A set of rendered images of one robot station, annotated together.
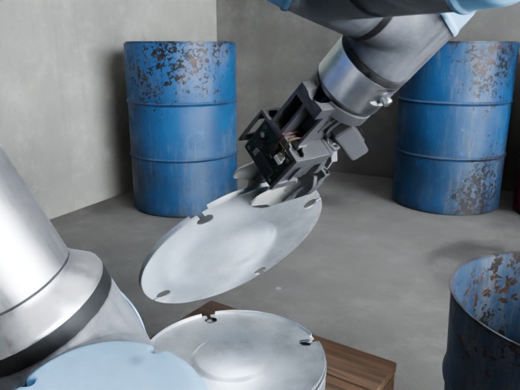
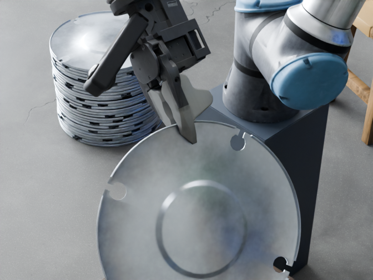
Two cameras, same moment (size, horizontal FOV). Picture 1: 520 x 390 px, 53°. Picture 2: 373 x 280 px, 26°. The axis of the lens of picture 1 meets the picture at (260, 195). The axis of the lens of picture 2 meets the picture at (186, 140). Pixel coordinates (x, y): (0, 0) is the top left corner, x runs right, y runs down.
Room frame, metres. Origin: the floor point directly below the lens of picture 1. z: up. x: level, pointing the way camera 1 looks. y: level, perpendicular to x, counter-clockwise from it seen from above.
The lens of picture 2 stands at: (1.48, 0.14, 1.34)
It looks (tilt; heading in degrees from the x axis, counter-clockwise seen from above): 39 degrees down; 189
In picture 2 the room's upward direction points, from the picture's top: straight up
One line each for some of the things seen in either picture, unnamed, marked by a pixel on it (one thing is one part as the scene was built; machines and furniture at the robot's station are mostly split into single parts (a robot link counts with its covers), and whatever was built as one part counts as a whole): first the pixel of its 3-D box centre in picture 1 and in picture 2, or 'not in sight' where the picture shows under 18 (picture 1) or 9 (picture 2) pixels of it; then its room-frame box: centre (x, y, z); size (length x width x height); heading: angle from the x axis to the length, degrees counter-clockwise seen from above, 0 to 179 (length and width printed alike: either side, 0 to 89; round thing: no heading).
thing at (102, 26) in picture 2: not in sight; (106, 40); (-0.25, -0.35, 0.24); 0.29 x 0.29 x 0.01
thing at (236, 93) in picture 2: not in sight; (264, 76); (0.24, 0.08, 0.50); 0.15 x 0.15 x 0.10
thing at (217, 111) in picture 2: not in sight; (256, 187); (0.24, 0.08, 0.23); 0.18 x 0.18 x 0.45; 52
